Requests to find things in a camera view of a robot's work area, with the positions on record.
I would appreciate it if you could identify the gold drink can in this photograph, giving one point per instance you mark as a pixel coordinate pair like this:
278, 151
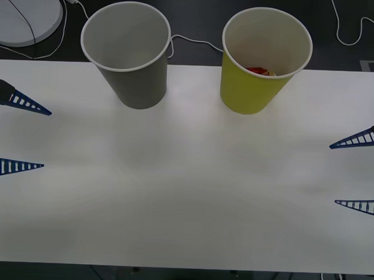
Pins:
270, 74

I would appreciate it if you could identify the grey marker plate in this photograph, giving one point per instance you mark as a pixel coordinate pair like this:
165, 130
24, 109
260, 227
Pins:
372, 66

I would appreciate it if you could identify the yellow-green plastic waste bin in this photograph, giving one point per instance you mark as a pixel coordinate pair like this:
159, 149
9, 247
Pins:
247, 93

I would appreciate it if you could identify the red drink can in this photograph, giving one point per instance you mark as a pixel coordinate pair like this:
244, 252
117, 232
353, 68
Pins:
255, 70

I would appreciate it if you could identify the grey plastic waste bin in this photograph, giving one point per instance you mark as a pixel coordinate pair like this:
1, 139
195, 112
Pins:
136, 83

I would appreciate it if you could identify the white round base plate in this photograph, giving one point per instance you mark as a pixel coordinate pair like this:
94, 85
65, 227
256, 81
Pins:
16, 20

